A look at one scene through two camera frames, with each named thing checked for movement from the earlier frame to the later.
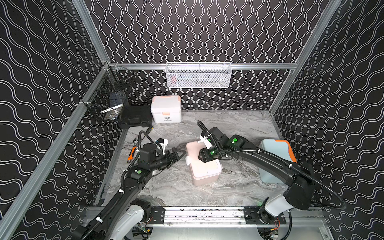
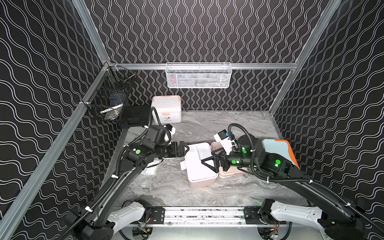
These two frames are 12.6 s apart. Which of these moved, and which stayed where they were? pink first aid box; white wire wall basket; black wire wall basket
Moved: pink first aid box
Stayed: black wire wall basket; white wire wall basket
